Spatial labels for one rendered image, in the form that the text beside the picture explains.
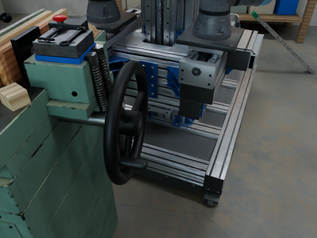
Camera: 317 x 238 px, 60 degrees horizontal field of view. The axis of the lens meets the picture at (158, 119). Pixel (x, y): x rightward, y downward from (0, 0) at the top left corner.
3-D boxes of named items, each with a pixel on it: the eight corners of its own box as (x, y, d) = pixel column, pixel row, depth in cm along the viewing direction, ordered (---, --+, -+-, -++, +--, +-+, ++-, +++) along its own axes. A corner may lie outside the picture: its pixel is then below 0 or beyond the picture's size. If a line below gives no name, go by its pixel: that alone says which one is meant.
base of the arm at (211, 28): (198, 24, 117) (200, 0, 111) (234, 29, 112) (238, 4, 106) (187, 37, 106) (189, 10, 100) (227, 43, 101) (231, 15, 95)
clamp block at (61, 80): (88, 105, 60) (81, 68, 55) (32, 98, 62) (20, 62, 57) (111, 73, 72) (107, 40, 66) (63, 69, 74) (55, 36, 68)
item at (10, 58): (14, 86, 61) (3, 53, 56) (9, 85, 61) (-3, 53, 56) (57, 50, 76) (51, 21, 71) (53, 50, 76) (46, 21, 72)
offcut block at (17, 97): (20, 95, 58) (15, 81, 56) (31, 103, 56) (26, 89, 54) (1, 103, 56) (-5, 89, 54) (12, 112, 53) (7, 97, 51)
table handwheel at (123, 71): (151, 38, 65) (154, 126, 85) (72, 32, 68) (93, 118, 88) (112, 120, 44) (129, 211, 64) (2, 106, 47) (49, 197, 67)
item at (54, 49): (80, 64, 56) (75, 38, 53) (31, 60, 58) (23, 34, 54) (103, 40, 66) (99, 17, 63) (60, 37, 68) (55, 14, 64)
